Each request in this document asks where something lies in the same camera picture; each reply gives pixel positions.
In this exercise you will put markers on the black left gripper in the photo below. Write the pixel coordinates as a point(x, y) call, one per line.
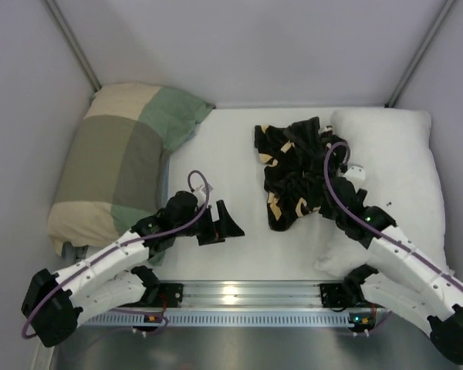
point(211, 226)

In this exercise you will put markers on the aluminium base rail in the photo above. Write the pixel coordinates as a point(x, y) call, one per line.
point(248, 295)

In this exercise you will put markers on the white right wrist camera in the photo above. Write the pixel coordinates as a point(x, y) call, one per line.
point(356, 175)

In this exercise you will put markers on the perforated grey cable duct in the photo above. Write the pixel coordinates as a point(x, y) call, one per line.
point(254, 318)

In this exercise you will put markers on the green beige patchwork pillow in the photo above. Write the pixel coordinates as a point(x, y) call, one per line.
point(115, 167)

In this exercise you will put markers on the black floral plush pillowcase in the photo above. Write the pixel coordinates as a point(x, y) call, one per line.
point(293, 175)

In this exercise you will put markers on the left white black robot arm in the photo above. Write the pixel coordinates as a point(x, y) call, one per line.
point(57, 303)

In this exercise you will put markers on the aluminium corner post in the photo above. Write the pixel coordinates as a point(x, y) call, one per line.
point(430, 35)
point(66, 31)

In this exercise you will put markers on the right aluminium corner post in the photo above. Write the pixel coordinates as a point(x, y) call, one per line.
point(430, 35)

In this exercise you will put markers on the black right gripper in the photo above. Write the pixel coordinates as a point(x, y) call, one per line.
point(335, 169)

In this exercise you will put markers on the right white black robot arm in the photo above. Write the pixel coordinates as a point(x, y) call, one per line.
point(397, 274)

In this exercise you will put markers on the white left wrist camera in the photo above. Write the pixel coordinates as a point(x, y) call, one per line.
point(202, 193)

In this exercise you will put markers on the left aluminium corner post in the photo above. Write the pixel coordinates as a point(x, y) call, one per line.
point(66, 31)

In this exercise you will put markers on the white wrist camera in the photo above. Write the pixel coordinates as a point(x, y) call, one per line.
point(202, 193)
point(356, 175)

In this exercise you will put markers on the white pillow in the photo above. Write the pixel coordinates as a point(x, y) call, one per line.
point(392, 145)

